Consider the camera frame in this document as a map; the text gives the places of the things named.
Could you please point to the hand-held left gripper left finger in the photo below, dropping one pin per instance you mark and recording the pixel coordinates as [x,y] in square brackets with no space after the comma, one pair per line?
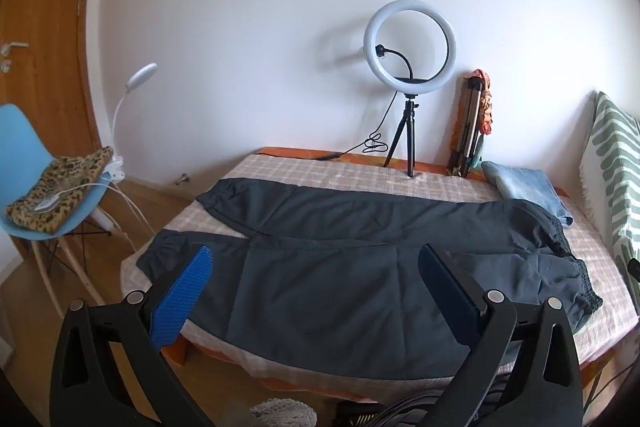
[182,297]

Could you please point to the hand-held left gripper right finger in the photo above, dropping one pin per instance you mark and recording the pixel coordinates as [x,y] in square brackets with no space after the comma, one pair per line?
[442,292]

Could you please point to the dark grey pants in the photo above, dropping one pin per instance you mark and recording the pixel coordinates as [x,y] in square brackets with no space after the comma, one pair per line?
[325,287]

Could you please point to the metal door stopper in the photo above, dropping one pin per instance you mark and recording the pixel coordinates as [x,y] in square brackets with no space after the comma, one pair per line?
[183,178]

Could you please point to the folded light blue jeans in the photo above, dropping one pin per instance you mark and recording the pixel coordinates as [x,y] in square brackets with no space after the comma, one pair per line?
[525,187]

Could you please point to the fluffy white slipper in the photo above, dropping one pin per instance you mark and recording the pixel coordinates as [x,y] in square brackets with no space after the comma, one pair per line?
[282,414]

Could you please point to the leopard print heating pad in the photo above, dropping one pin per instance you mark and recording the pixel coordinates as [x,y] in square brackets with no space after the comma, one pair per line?
[65,187]

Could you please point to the black tripod stand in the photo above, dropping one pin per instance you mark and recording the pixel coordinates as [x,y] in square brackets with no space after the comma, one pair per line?
[411,132]

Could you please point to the folded wooden tripod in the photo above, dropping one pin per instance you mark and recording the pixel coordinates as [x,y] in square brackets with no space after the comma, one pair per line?
[467,127]

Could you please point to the plaid pink blanket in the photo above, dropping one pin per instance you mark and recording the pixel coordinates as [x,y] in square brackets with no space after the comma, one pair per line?
[320,172]

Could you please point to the orange patterned cloth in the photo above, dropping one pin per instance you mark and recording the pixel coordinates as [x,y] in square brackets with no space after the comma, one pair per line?
[486,107]

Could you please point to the green patterned white pillow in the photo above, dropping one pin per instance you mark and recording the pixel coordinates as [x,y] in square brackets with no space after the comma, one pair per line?
[615,157]

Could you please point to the blue plastic chair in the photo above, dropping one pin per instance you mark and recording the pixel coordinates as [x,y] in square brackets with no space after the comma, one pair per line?
[20,142]

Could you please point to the white clip lamp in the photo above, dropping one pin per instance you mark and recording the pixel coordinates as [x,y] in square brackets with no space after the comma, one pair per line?
[141,74]

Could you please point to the wooden door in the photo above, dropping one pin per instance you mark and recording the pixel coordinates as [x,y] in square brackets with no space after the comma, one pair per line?
[50,57]

